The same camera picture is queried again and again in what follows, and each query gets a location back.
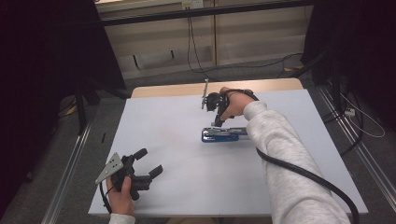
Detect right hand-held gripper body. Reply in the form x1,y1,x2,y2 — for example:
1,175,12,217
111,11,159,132
201,77,231,119

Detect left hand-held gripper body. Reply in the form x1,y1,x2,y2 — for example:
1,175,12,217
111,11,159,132
94,152,152,202

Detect silver metal tool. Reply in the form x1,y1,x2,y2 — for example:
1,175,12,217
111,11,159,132
205,128,240,138

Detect blue stapler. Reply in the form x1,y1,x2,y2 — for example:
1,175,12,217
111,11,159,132
200,125,250,144

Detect person's right hand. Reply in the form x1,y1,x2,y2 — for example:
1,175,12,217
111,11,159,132
219,86,260,121

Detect person's left hand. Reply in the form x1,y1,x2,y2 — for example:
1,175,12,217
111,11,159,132
106,175,136,217

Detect white table cover sheet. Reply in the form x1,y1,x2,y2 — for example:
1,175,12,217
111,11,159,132
87,88,370,218

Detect black stand legs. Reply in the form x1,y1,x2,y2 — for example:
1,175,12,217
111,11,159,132
74,77,133,137

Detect yellow floor tape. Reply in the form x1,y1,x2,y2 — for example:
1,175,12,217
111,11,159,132
283,63,304,73

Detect black horizontal bar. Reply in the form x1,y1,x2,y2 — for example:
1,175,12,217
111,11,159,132
98,0,316,28

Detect black stand leg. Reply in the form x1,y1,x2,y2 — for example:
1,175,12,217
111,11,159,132
291,49,332,79

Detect black curtain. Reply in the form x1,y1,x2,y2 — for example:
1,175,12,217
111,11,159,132
0,0,127,220
301,0,396,133

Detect black wrist strap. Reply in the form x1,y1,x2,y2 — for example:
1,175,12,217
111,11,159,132
223,89,261,103

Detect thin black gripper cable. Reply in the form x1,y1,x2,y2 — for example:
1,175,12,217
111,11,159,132
98,181,114,215

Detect black wall cable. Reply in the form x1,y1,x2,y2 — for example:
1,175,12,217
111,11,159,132
189,15,304,76
186,7,217,82

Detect metal floor rail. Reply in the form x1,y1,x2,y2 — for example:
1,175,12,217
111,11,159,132
315,85,396,213
40,121,93,224

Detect white wall socket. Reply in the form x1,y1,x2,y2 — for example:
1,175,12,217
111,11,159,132
181,0,205,9

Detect thick black gripper cable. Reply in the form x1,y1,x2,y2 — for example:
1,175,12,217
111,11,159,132
255,147,361,224

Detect black floor cables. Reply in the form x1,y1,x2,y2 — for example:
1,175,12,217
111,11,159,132
321,90,364,157

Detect white floor cable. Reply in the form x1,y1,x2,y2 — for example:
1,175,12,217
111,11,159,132
340,92,387,139

